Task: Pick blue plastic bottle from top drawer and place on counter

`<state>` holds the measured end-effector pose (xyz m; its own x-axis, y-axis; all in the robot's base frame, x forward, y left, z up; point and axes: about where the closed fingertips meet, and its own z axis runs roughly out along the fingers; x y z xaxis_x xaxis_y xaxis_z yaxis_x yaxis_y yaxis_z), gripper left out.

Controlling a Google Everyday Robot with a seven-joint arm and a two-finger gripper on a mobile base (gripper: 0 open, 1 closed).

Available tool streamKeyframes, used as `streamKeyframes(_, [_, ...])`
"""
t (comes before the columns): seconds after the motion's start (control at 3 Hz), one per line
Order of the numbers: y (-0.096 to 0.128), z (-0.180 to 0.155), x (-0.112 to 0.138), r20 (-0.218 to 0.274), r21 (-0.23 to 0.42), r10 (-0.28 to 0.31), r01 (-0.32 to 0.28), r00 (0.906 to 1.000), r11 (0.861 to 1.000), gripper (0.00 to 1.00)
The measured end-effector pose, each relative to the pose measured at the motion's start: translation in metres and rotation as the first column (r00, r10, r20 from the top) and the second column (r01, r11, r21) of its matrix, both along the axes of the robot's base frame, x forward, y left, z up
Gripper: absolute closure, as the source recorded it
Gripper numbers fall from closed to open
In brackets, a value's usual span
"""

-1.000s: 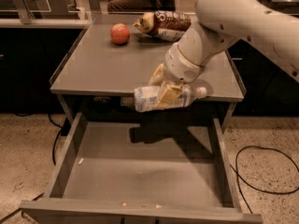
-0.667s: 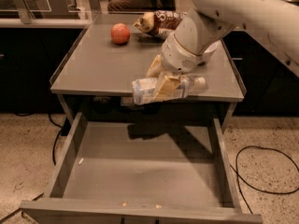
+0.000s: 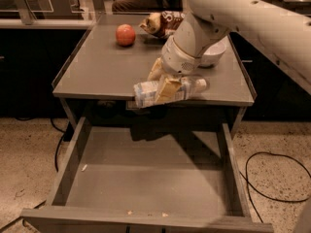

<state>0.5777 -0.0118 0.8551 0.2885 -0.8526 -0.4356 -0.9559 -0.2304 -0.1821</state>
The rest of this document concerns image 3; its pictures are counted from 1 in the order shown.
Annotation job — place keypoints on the white railing bar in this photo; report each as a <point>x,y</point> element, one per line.
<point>46,24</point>

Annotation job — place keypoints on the grey open drawer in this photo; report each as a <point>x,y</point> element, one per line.
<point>147,178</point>

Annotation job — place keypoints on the red apple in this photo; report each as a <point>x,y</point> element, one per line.
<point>125,35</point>

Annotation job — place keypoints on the brown chip bag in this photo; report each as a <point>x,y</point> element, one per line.
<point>162,24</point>

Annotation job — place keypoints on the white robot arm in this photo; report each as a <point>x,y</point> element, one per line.
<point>284,37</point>

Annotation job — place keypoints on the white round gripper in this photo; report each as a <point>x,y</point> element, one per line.
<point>177,61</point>

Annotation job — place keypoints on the grey counter cabinet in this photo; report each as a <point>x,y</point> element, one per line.
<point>101,69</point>

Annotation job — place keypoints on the white bowl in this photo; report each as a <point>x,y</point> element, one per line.
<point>212,56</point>

